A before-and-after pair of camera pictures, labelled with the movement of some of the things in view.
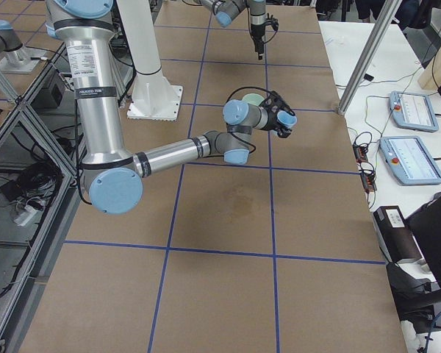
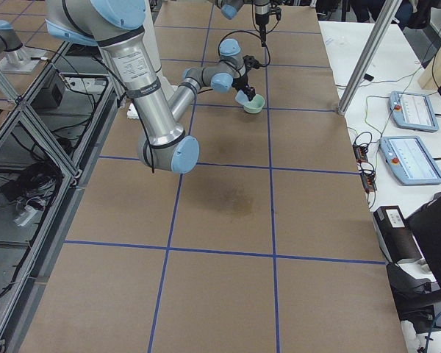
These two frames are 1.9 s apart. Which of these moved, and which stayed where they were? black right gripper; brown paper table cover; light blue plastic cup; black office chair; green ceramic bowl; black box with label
Moved: light blue plastic cup; black right gripper
Stayed: black office chair; black box with label; green ceramic bowl; brown paper table cover
